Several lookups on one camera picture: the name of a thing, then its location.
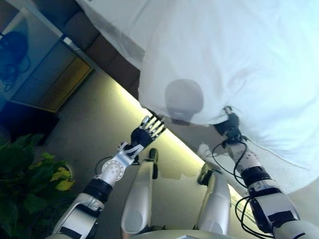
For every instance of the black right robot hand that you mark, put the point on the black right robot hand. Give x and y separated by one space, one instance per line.
228 124

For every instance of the white duvet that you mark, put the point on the white duvet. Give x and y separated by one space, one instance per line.
236 62

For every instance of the green leafy plant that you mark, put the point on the green leafy plant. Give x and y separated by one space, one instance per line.
22 179

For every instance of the silver right robot leg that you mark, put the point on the silver right robot leg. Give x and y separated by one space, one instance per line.
215 199

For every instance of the wooden glass-top nightstand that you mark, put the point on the wooden glass-top nightstand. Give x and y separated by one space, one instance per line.
45 64

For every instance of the small white adapter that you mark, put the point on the small white adapter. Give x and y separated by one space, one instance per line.
69 41

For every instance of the silver robot leg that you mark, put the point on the silver robot leg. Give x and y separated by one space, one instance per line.
139 194
215 199

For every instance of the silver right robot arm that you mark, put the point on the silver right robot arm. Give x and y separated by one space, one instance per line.
264 191

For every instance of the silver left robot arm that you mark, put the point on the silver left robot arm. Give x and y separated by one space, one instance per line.
109 171

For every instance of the white bed sheet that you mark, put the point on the white bed sheet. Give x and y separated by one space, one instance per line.
139 104
112 27

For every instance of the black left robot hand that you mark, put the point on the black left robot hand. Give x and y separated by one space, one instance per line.
140 137

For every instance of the silver left robot leg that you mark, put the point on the silver left robot leg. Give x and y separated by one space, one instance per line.
139 194

